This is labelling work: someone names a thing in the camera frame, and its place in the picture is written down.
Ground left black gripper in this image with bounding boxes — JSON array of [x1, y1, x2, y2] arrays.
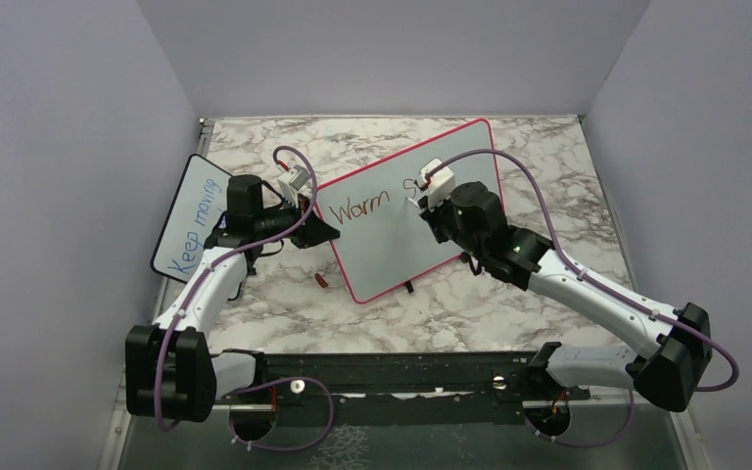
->
[[255, 192, 339, 249]]

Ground brown marker cap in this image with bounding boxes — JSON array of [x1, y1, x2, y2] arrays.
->
[[314, 273, 328, 289]]

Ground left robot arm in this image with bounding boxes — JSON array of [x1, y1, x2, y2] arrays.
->
[[124, 166, 340, 430]]

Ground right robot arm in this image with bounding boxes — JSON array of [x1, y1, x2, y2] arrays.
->
[[418, 182, 713, 412]]

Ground pink framed whiteboard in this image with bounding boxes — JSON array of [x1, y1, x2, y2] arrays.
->
[[316, 118, 501, 304]]

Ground black framed written whiteboard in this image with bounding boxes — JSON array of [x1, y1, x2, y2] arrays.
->
[[150, 154, 230, 282]]

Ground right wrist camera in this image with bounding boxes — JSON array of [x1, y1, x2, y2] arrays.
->
[[415, 159, 456, 211]]

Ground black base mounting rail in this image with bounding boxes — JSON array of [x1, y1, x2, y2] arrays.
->
[[217, 351, 589, 428]]

